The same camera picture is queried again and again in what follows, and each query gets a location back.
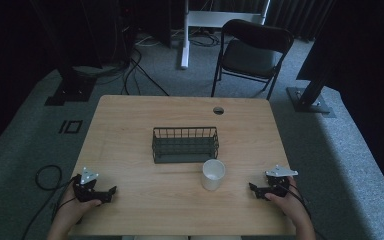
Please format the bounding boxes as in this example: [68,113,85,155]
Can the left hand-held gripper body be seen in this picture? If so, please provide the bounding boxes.
[72,166,110,203]

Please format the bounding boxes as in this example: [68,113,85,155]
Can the black floor cables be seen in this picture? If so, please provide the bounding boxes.
[120,46,171,98]

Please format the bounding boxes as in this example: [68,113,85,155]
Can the person's right hand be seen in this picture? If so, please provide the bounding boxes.
[264,177,309,223]

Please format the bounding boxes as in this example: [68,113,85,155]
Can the dark curtain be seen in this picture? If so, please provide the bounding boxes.
[266,0,336,42]

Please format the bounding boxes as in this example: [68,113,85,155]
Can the black metal stand with base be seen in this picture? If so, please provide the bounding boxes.
[44,64,98,107]
[286,71,336,119]

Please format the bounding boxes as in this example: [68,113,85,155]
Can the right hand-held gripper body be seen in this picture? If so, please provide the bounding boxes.
[263,164,299,196]

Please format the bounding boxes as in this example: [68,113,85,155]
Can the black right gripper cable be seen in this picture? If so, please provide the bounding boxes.
[278,181,329,240]

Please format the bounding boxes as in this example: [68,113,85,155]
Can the white cup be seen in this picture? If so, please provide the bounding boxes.
[201,158,227,192]

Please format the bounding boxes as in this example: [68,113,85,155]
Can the dark cabinet with cables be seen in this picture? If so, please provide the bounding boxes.
[117,0,173,49]

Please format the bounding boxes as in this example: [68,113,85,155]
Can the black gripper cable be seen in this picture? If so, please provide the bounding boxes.
[20,164,78,240]
[278,181,329,240]

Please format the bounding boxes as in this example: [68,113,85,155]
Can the dark metal wire basket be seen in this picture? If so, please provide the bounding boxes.
[151,126,220,165]

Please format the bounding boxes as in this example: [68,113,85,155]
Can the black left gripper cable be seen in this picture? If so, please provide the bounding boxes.
[20,164,78,240]

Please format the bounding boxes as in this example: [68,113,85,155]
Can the white metal desk frame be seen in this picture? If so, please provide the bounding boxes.
[180,0,272,70]

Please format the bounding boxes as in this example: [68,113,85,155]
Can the black folding chair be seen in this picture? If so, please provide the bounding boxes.
[210,18,295,101]

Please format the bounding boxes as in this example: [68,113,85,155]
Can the person's left hand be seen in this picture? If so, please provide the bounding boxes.
[57,188,103,226]

